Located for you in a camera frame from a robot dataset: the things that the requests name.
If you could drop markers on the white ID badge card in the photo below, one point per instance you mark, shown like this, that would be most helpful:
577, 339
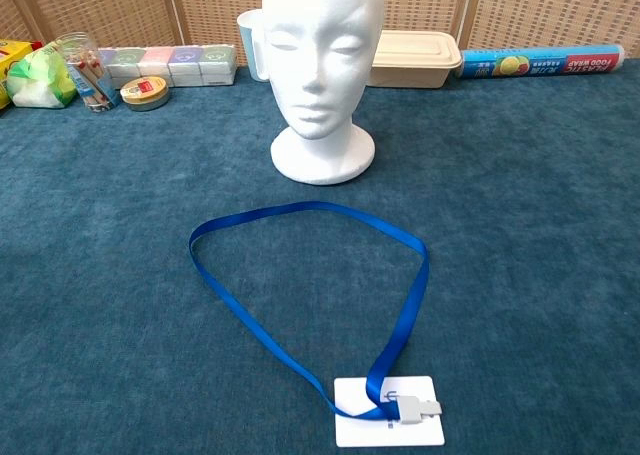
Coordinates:
425, 432

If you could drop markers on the white foam mannequin head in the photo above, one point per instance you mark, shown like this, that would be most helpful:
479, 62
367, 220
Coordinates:
320, 50

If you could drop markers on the beige lidded lunch box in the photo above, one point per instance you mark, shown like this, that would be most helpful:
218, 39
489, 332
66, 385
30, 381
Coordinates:
410, 60

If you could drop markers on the teal table cloth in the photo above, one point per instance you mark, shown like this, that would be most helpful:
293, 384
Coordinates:
500, 225

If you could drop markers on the pastel tissue pack row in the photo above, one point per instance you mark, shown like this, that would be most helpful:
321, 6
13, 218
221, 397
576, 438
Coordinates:
185, 65

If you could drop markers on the round yellow tin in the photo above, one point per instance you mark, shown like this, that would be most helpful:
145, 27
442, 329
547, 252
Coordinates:
144, 94

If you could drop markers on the blue food wrap roll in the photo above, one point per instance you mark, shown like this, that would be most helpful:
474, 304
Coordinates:
540, 64

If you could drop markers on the clear jar of sticks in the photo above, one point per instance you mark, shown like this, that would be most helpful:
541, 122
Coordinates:
87, 75

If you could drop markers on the wicker folding screen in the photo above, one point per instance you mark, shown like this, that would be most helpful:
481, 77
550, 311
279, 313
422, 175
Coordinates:
110, 10

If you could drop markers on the green and white plastic bag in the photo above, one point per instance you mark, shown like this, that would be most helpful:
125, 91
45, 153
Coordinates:
37, 82

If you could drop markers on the yellow snack bag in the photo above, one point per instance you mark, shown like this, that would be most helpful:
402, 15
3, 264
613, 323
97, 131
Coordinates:
11, 57

